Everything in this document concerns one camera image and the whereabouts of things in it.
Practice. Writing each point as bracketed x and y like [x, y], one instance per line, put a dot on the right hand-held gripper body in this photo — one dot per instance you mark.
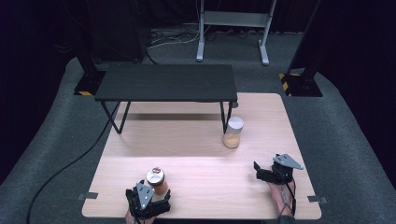
[282, 170]

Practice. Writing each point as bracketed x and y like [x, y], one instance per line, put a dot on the person's left hand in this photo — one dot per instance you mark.
[149, 220]

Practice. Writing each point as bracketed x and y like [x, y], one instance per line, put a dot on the person's right hand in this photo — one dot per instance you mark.
[278, 197]

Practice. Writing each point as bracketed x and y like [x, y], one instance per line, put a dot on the dark cabinet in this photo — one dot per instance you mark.
[118, 31]

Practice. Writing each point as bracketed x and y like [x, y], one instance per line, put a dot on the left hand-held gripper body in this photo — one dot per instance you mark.
[144, 195]

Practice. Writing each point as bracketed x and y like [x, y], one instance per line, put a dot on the grey metal stand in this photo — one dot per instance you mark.
[233, 19]

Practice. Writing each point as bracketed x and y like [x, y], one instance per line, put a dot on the black stand with striped base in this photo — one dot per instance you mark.
[300, 84]
[90, 81]

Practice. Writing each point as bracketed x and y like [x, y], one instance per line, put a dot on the silver-lidded jar with orange contents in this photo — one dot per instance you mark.
[156, 179]

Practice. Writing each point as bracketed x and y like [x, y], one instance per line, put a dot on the white-lidded jar with yellow contents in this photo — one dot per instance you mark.
[234, 132]

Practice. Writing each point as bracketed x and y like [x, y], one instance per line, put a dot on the black low shelf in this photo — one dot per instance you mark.
[168, 82]

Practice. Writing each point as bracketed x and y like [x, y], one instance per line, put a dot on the grey tape piece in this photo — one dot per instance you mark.
[88, 196]
[317, 199]

